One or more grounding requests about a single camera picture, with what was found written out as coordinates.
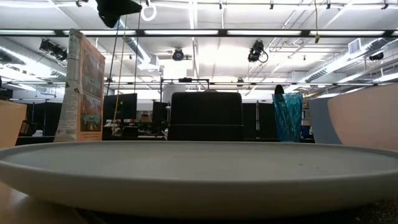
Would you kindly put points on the light blue plastic cup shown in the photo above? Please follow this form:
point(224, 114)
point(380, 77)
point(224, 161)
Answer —
point(321, 124)

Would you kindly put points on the large grey ceramic plate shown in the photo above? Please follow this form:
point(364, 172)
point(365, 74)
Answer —
point(199, 186)

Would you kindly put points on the teal faceted drinking glass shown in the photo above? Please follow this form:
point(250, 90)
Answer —
point(287, 121)

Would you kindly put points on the orange cereal box mountain print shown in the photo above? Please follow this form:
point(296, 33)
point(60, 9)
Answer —
point(90, 93)

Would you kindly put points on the pink plastic bowl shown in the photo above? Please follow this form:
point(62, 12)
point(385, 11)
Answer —
point(367, 118)

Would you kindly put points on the black toaster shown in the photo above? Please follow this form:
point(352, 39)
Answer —
point(205, 115)

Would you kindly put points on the tan wooden cup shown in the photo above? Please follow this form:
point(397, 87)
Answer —
point(11, 124)

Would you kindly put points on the black computer monitor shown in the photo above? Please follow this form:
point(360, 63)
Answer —
point(124, 105)

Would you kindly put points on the black rig camera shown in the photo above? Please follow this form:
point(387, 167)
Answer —
point(54, 50)
point(178, 55)
point(255, 51)

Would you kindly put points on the black rounded knob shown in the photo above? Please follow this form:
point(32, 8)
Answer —
point(279, 89)

